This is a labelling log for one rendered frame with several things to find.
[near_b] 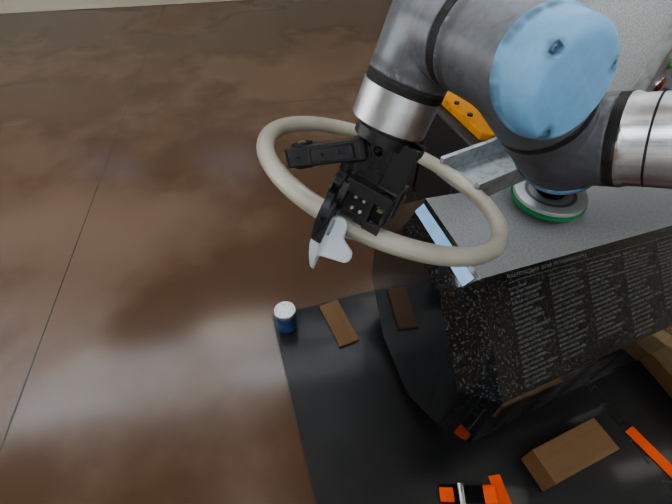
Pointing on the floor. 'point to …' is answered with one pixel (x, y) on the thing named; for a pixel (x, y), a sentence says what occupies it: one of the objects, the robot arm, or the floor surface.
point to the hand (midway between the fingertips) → (320, 249)
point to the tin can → (285, 317)
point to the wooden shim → (344, 333)
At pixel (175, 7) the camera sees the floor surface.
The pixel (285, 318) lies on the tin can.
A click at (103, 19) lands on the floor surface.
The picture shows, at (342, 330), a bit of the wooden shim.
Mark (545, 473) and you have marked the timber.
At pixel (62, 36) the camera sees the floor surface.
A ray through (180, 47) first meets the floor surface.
